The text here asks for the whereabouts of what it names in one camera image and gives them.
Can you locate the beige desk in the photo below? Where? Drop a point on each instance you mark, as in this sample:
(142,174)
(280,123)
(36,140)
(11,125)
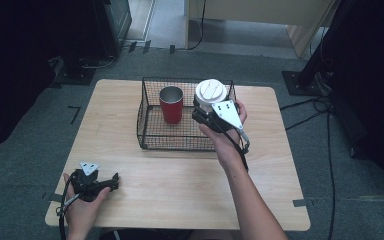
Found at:
(263,13)

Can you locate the grey tape strip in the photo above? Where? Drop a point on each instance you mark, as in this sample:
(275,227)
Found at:
(299,202)
(55,197)

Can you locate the black cabinet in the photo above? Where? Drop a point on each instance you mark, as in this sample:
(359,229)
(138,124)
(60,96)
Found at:
(111,26)

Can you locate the black stand with base plate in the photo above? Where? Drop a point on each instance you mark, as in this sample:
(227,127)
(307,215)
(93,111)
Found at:
(308,78)

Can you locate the person's right hand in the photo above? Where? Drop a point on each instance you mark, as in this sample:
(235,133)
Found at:
(225,143)

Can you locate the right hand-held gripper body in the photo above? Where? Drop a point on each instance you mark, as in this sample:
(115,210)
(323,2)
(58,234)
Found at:
(226,116)

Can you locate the black stand base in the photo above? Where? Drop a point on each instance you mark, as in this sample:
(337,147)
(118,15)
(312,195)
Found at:
(73,71)

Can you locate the person's left hand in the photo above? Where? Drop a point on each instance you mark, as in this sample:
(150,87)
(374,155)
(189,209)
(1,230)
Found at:
(81,213)

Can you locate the black floor tape pieces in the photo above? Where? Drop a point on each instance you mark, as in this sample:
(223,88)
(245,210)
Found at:
(146,46)

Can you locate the dark curtain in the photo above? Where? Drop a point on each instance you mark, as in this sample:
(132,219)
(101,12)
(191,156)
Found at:
(370,83)
(16,66)

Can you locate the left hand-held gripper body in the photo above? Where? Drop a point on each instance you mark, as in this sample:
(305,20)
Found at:
(86,185)

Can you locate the red metal cup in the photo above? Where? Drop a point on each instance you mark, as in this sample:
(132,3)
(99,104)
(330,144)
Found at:
(171,106)

